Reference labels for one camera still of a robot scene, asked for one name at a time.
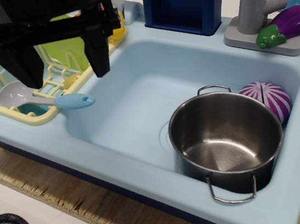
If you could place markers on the stainless steel pot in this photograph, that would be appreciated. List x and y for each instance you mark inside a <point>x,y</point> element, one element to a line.
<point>227,140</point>

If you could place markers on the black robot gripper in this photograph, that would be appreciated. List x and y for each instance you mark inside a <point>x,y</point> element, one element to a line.
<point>27,23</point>

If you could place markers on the yellow toy duck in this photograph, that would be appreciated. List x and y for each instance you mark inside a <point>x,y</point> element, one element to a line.
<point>118,33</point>

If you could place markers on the green toy plate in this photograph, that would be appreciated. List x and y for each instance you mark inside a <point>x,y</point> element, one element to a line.
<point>69,52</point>

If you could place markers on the yellow toy lemon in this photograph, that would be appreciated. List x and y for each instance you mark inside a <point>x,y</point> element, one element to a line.
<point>71,80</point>

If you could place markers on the light blue toy sink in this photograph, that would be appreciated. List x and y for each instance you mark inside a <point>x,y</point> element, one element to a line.
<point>123,140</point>

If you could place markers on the grey toy faucet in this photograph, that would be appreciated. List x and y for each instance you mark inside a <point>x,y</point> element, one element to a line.
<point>243,30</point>

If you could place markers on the grey utensil in holder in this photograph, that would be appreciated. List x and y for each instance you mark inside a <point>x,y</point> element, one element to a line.
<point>118,4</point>

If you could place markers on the grey spoon with blue handle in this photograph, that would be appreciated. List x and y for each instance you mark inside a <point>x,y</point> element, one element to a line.
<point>15,94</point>

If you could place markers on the purple striped toy onion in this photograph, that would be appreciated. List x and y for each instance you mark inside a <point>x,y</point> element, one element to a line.
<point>272,95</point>

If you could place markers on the purple toy eggplant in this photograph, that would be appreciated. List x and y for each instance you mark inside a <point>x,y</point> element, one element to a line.
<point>283,27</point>

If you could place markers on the dark blue plastic box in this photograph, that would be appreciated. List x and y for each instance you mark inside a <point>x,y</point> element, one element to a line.
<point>200,17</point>

